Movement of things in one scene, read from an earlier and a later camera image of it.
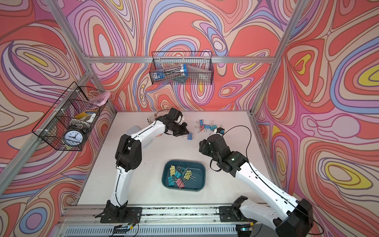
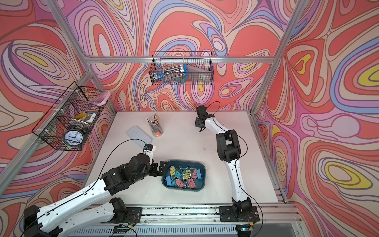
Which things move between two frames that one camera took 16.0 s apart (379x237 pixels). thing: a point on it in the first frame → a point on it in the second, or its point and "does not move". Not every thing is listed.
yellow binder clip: x=172 y=170 does not move
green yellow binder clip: x=188 y=175 does not move
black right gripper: x=204 y=146 → x=197 y=123
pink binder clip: x=180 y=183 does not move
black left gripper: x=184 y=130 → x=155 y=172
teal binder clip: x=177 y=173 does not move
